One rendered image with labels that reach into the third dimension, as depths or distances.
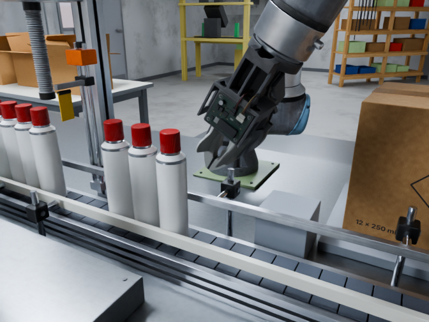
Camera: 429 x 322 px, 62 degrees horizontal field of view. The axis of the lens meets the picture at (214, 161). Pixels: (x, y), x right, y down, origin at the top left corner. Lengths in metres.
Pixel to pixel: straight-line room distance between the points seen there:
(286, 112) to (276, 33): 0.56
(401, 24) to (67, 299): 7.91
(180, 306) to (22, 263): 0.27
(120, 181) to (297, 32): 0.41
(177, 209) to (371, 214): 0.37
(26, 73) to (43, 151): 2.21
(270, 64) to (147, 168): 0.31
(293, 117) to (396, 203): 0.38
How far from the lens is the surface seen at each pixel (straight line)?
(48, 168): 0.82
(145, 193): 0.64
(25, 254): 0.71
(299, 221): 0.58
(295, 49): 0.42
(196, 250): 0.60
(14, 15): 5.98
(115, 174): 0.67
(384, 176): 0.71
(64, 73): 2.58
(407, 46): 8.35
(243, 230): 0.78
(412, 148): 0.69
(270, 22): 0.42
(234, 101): 0.44
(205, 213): 0.84
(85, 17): 0.84
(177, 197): 0.60
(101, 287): 0.59
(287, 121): 0.97
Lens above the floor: 1.26
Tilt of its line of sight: 22 degrees down
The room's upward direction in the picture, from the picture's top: straight up
